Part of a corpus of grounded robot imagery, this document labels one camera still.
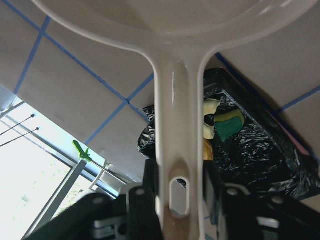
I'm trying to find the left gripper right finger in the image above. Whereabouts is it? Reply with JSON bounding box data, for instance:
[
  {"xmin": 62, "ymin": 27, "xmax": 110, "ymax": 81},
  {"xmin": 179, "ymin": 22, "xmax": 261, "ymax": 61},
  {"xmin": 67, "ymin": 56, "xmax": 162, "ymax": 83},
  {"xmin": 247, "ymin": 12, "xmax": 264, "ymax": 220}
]
[{"xmin": 203, "ymin": 170, "xmax": 264, "ymax": 240}]

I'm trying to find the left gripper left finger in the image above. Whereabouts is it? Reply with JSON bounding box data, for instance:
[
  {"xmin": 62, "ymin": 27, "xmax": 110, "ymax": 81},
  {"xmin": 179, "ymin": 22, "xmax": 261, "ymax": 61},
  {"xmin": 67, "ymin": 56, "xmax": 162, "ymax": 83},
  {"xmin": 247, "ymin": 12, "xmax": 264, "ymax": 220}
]
[{"xmin": 126, "ymin": 159, "xmax": 164, "ymax": 240}]

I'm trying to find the beige plastic dustpan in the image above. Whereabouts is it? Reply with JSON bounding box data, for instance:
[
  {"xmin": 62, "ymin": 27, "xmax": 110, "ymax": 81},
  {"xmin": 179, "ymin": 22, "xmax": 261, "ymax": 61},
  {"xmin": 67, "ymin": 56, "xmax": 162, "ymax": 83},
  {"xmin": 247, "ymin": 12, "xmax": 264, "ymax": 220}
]
[{"xmin": 35, "ymin": 0, "xmax": 315, "ymax": 240}]

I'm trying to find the black bag lined bin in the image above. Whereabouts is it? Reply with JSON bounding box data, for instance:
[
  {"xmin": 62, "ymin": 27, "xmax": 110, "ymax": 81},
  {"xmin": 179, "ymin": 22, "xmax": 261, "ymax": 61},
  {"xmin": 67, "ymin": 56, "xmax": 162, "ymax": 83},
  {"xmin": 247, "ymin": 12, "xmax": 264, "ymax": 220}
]
[{"xmin": 137, "ymin": 68, "xmax": 320, "ymax": 200}]

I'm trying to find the yellow potato-like trash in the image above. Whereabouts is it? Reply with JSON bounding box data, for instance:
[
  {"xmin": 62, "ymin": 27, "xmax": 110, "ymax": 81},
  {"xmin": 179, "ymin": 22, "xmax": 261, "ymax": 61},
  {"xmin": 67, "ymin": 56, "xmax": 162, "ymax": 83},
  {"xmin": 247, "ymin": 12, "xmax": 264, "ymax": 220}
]
[{"xmin": 203, "ymin": 138, "xmax": 214, "ymax": 161}]

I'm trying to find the yellow block trash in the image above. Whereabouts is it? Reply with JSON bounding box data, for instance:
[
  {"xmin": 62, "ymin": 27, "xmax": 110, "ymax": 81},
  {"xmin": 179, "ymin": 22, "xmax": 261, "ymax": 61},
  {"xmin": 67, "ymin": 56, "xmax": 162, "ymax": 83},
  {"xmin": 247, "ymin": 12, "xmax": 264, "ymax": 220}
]
[{"xmin": 214, "ymin": 109, "xmax": 245, "ymax": 142}]

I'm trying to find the beige arch-shaped trash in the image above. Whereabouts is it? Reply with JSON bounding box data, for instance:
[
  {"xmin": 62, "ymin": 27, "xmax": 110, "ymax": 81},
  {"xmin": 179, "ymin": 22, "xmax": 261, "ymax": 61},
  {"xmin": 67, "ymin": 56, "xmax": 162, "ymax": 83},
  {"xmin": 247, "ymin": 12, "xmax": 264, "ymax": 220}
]
[{"xmin": 202, "ymin": 97, "xmax": 223, "ymax": 140}]

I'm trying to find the green plastic clip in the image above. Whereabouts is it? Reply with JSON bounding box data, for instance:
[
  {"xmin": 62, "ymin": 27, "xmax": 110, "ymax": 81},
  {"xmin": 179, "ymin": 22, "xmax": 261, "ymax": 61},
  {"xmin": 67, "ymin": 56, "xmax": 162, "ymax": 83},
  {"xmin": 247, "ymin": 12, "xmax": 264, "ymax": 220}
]
[{"xmin": 72, "ymin": 140, "xmax": 92, "ymax": 162}]

